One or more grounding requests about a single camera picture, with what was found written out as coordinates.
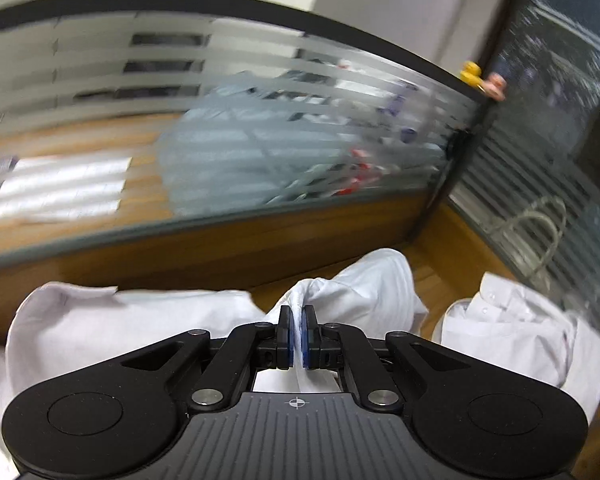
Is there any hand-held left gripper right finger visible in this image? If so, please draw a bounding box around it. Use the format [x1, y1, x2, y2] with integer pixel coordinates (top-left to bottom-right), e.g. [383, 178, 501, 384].
[302, 305, 473, 412]

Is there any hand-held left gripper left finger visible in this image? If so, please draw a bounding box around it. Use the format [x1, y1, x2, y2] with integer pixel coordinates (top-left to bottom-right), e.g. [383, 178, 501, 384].
[120, 306, 297, 411]

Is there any white shirt with black label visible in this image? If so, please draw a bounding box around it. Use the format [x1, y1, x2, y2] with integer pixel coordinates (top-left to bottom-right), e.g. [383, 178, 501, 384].
[0, 247, 429, 478]

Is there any white collared shirt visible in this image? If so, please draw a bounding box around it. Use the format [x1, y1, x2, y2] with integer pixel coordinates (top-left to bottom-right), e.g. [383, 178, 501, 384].
[432, 272, 600, 402]

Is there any black binder clip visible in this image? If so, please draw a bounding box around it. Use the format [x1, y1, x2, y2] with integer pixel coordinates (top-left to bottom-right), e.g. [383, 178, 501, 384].
[445, 127, 473, 161]

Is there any white paper sheet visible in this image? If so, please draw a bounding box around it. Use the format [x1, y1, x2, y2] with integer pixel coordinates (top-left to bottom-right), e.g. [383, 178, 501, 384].
[0, 155, 133, 223]

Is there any pink rubber duck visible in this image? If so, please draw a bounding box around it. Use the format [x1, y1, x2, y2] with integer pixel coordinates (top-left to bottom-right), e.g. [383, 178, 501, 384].
[482, 74, 507, 101]

